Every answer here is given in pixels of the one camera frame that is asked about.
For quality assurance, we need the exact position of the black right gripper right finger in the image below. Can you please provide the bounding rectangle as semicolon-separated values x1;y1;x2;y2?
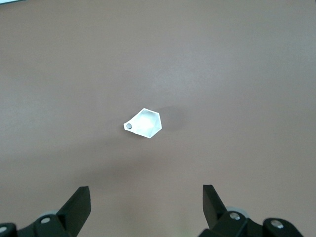
199;184;263;237

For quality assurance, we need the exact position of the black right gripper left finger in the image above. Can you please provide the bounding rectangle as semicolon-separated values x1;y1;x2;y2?
32;186;92;237

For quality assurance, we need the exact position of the white angular plastic cup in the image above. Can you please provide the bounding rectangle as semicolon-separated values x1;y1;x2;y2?
122;107;163;140

